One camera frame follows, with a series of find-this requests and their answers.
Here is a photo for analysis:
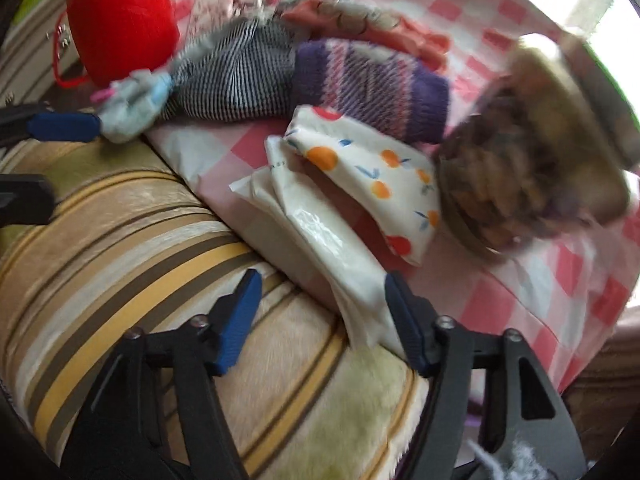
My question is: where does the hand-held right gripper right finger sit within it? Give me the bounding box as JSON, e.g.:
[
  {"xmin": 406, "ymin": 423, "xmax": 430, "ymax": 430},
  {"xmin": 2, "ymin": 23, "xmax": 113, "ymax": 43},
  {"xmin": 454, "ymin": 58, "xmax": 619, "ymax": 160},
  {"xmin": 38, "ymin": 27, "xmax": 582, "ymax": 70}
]
[{"xmin": 384, "ymin": 271, "xmax": 588, "ymax": 480}]

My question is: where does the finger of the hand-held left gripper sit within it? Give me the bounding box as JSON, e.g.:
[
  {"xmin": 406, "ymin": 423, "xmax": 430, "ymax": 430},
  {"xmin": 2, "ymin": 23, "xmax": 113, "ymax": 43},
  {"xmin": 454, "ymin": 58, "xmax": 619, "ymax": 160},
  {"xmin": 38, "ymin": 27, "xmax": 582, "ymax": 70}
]
[
  {"xmin": 0, "ymin": 174, "xmax": 56, "ymax": 227},
  {"xmin": 0, "ymin": 102, "xmax": 103, "ymax": 148}
]

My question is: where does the pale green pig plush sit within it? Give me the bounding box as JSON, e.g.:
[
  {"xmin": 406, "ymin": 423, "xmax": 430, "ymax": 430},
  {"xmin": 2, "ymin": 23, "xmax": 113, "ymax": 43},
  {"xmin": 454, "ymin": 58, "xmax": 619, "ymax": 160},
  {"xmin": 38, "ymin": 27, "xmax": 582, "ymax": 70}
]
[{"xmin": 97, "ymin": 70, "xmax": 173, "ymax": 145}]

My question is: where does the glass jar of nuts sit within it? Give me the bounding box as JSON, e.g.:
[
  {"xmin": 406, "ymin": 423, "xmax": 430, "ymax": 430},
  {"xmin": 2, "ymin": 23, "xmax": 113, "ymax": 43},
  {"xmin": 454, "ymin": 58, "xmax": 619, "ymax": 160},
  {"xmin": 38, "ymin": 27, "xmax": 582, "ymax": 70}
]
[{"xmin": 435, "ymin": 32, "xmax": 633, "ymax": 261}]

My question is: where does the striped beige cushion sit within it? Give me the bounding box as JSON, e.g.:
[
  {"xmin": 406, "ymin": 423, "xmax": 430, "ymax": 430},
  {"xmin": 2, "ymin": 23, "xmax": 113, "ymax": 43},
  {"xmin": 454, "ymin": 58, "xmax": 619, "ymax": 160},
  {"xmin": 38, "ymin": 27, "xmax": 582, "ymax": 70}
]
[{"xmin": 0, "ymin": 137, "xmax": 431, "ymax": 480}]

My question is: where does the cream furniture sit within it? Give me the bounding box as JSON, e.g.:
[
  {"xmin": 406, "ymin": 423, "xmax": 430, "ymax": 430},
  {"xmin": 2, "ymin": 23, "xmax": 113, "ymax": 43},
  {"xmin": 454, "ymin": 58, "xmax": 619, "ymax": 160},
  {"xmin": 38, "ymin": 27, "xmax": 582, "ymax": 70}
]
[{"xmin": 0, "ymin": 0, "xmax": 93, "ymax": 108}]

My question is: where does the purple striped knit sock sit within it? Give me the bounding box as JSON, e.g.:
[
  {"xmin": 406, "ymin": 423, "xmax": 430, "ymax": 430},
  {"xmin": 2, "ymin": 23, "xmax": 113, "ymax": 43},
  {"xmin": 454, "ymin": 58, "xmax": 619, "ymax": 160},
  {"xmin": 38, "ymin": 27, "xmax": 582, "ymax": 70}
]
[{"xmin": 292, "ymin": 40, "xmax": 451, "ymax": 145}]

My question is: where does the salmon pink cloth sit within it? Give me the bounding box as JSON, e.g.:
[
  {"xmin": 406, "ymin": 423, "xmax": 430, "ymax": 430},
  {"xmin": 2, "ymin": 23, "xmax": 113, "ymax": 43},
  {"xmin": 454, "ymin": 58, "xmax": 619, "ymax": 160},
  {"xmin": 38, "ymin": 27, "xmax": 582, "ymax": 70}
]
[{"xmin": 280, "ymin": 0, "xmax": 451, "ymax": 68}]

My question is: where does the red white checked tablecloth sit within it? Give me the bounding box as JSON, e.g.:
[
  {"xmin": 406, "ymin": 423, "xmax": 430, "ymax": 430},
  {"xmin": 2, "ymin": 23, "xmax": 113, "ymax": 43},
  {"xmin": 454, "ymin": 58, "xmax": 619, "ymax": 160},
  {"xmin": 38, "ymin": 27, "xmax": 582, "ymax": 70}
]
[{"xmin": 145, "ymin": 0, "xmax": 640, "ymax": 396}]

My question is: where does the black white checked cloth pouch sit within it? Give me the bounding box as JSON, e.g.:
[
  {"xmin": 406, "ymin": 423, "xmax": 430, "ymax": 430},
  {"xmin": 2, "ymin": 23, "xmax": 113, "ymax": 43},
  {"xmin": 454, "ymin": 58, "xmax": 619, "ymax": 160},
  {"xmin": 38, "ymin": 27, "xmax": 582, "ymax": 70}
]
[{"xmin": 165, "ymin": 20, "xmax": 299, "ymax": 123}]

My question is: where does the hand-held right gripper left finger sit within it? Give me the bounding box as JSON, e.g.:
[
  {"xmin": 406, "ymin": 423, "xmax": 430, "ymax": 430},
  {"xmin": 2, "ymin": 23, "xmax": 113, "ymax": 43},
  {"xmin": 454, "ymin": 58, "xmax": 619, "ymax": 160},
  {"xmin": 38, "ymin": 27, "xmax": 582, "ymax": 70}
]
[{"xmin": 60, "ymin": 268, "xmax": 263, "ymax": 480}]

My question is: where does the white tissue packet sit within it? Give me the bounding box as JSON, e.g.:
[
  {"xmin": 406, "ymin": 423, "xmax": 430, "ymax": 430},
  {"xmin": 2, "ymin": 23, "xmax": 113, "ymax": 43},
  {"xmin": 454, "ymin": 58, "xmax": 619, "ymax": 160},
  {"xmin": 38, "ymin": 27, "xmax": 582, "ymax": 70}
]
[{"xmin": 229, "ymin": 135, "xmax": 406, "ymax": 356}]

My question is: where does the fruit print white cloth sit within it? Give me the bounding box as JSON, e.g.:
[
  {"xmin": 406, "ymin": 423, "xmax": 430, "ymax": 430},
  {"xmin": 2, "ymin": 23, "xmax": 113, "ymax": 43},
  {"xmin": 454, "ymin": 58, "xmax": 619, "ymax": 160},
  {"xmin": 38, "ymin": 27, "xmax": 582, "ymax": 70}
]
[{"xmin": 284, "ymin": 105, "xmax": 442, "ymax": 266}]

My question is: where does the red plastic pot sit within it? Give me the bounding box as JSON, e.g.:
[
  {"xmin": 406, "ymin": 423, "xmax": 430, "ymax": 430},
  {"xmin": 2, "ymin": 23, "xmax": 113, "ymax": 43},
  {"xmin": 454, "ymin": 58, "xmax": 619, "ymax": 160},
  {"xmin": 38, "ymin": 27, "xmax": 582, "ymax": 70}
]
[{"xmin": 52, "ymin": 0, "xmax": 181, "ymax": 90}]

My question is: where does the pink floral cloth pouch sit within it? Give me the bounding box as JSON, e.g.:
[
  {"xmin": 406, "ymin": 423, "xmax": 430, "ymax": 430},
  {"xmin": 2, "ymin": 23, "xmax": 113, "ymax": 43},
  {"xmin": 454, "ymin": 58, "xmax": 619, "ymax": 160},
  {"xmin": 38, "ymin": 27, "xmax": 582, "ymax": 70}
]
[{"xmin": 187, "ymin": 0, "xmax": 237, "ymax": 51}]

